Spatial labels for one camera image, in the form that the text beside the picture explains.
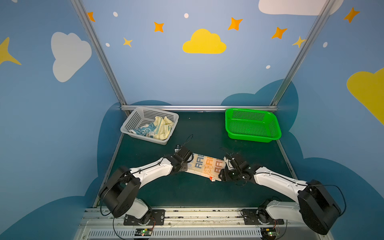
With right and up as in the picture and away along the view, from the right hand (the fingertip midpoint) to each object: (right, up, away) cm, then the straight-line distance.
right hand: (224, 174), depth 87 cm
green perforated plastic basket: (+24, +29, +17) cm, 41 cm away
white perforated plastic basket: (-60, +38, +27) cm, 75 cm away
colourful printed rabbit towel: (-11, +4, +4) cm, 12 cm away
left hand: (-24, +5, +2) cm, 25 cm away
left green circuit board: (-43, -23, -16) cm, 51 cm away
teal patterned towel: (-52, +26, +17) cm, 61 cm away
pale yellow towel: (-40, +27, +15) cm, 51 cm away
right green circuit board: (+18, -24, -16) cm, 34 cm away
